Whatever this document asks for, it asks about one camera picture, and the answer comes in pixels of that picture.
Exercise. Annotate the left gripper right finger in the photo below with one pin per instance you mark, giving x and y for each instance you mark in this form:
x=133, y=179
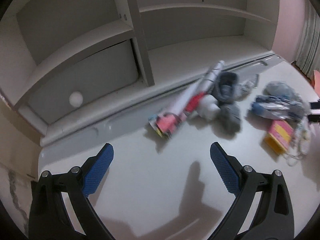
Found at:
x=273, y=218

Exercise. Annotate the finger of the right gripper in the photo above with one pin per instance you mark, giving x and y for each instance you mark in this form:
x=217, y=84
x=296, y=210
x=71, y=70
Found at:
x=314, y=115

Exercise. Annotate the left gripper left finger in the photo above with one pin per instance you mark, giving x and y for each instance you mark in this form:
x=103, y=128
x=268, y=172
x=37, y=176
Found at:
x=48, y=217

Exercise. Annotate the patterned white face mask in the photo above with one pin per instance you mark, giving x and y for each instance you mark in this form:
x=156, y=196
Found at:
x=300, y=143

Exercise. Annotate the pink yellow small box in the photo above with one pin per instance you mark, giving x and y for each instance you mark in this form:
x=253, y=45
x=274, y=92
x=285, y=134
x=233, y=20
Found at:
x=278, y=136

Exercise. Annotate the crumpled blue white wrapper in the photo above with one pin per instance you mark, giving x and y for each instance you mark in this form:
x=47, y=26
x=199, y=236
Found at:
x=280, y=102

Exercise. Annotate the grey striped curtain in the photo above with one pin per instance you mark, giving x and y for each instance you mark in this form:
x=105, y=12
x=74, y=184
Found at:
x=308, y=52

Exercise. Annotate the grey blue sock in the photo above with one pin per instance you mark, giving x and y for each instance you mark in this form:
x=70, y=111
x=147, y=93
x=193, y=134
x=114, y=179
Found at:
x=221, y=101

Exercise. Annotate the rolled pink white wrapper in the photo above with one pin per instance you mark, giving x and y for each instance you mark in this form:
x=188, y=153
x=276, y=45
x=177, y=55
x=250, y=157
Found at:
x=169, y=119

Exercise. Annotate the grey drawer with white knob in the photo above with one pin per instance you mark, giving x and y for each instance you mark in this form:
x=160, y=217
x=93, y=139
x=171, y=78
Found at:
x=95, y=76

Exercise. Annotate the white desk shelf hutch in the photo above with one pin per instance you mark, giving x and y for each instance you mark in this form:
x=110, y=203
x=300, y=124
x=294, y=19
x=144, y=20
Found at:
x=66, y=64

